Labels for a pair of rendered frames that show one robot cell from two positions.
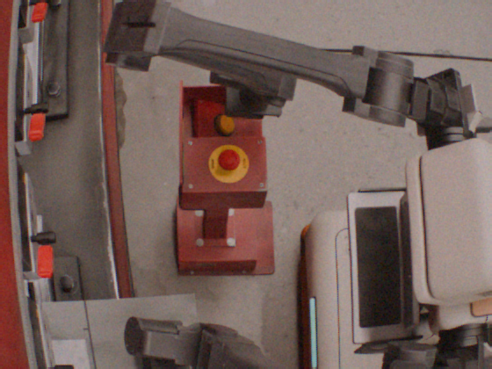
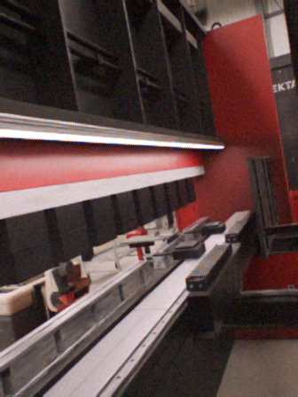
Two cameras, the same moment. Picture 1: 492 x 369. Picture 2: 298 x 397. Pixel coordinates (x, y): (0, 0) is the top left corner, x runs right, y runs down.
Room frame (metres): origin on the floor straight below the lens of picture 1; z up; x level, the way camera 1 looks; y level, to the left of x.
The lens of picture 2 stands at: (1.76, 1.54, 1.32)
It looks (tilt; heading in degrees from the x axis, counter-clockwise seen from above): 3 degrees down; 219
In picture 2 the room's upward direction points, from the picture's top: 10 degrees counter-clockwise
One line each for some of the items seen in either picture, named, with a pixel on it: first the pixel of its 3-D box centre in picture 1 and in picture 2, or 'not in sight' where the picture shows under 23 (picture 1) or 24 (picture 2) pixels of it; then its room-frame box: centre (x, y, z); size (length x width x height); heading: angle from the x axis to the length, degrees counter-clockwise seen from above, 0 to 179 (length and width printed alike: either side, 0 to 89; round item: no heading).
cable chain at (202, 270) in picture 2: not in sight; (212, 263); (0.71, 0.90, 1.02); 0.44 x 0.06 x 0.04; 17
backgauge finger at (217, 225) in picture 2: not in sight; (199, 229); (0.04, 0.45, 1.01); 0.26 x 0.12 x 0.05; 107
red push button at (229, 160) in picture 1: (228, 162); not in sight; (0.55, 0.04, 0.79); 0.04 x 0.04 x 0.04
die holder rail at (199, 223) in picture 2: not in sight; (198, 229); (-0.43, 0.13, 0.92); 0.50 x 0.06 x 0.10; 17
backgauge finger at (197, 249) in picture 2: not in sight; (171, 251); (0.50, 0.59, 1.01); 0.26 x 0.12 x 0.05; 107
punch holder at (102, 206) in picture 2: not in sight; (94, 221); (0.83, 0.52, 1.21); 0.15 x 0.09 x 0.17; 17
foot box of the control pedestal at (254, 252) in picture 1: (226, 233); not in sight; (0.60, 0.03, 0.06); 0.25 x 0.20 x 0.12; 102
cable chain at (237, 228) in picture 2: not in sight; (238, 230); (0.17, 0.73, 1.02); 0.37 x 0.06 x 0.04; 17
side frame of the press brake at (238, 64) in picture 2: not in sight; (228, 188); (-0.89, 0.17, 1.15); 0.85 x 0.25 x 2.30; 107
